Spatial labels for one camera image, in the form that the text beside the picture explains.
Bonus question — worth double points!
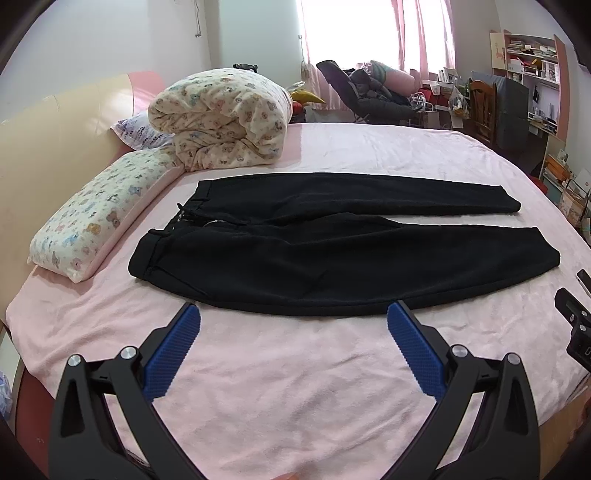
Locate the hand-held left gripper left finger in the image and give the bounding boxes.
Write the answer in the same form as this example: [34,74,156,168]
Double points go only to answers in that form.
[48,302,204,480]

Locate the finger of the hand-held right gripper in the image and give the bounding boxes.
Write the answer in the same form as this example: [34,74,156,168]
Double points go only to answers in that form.
[554,287,591,372]

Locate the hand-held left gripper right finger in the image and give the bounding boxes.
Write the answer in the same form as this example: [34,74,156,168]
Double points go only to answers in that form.
[387,301,540,480]

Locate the black pants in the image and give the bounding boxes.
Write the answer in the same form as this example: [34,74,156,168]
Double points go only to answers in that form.
[128,172,561,317]

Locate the pink bed blanket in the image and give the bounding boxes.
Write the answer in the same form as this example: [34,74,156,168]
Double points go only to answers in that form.
[7,122,591,480]

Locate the bear-print pillow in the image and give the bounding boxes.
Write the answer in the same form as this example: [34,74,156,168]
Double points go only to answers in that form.
[28,148,185,283]

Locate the purple-print white pillow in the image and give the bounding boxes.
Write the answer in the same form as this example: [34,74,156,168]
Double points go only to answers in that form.
[111,114,175,151]

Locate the brown wooden chair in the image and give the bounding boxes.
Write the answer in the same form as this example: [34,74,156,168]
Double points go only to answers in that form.
[468,78,498,146]

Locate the bear-print folded duvet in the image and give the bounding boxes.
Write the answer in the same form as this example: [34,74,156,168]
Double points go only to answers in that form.
[148,68,291,172]

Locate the cream and pink headboard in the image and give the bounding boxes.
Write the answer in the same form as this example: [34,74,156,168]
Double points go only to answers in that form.
[0,71,169,324]

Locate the black recliner chair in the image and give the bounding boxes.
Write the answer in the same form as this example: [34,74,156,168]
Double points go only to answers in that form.
[316,60,432,124]

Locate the pink and white bookshelf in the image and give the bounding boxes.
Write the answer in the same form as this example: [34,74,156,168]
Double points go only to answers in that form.
[489,30,568,139]

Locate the pink cushion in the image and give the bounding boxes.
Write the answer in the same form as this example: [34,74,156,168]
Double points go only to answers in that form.
[383,69,416,90]

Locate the pink curtain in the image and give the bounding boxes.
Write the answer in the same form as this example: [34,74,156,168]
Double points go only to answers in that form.
[392,0,455,75]

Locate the bright window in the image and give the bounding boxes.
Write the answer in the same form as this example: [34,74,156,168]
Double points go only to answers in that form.
[298,0,393,70]

